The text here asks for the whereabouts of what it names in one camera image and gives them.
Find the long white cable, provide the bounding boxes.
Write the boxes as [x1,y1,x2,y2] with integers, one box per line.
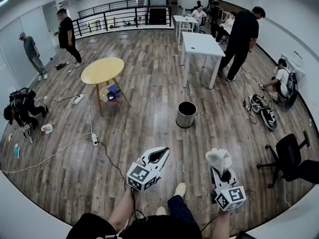
[0,132,94,174]

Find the white crumpled plastic bag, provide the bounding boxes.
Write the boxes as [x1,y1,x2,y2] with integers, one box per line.
[40,123,54,135]

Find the large white rectangular table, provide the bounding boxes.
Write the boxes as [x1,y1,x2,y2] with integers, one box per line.
[180,31,226,90]

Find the person's dark plaid trousers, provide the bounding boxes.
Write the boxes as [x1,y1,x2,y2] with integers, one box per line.
[167,195,200,228]

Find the metal trash bin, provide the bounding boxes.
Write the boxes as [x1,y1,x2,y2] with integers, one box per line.
[175,101,197,129]

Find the thin black floor cable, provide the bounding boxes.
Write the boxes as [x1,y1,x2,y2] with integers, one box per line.
[240,67,258,124]

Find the white cloth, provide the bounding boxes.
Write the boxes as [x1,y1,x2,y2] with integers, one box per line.
[205,147,233,178]

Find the white low bench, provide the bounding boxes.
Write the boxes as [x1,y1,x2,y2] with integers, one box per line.
[273,52,307,81]

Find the person's left forearm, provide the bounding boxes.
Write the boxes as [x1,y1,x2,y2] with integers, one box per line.
[108,186,137,233]

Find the grey device with cables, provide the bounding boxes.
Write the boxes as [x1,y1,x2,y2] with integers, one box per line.
[245,93,265,115]
[260,108,278,130]

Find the round yellow wooden table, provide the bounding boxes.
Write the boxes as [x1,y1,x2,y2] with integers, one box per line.
[80,57,132,117]

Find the black office chair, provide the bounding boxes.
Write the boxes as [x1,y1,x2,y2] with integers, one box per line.
[256,130,319,189]

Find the person's right forearm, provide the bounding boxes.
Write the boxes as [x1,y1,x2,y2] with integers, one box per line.
[210,207,231,239]

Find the small white rectangular table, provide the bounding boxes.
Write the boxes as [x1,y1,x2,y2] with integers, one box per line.
[172,14,199,45]

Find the short white cable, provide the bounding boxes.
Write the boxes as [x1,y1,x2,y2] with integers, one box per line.
[82,94,95,135]

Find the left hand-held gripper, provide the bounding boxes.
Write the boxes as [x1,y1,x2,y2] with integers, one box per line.
[126,146,170,192]

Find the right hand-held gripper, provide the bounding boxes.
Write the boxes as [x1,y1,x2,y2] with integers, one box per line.
[210,166,247,212]

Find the black power cable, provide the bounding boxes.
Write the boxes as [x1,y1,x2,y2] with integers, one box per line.
[96,140,148,223]

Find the person's right beige shoe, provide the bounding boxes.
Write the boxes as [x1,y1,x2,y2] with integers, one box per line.
[173,182,187,199]

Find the black backpack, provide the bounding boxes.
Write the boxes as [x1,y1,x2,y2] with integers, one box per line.
[285,71,299,111]

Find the black metal railing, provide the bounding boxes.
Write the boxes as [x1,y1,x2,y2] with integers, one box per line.
[71,0,173,37]

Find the person's black shirt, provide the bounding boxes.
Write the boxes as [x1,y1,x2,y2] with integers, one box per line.
[65,213,203,239]

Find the blue plastic packet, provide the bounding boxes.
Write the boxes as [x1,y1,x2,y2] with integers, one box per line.
[107,84,121,102]

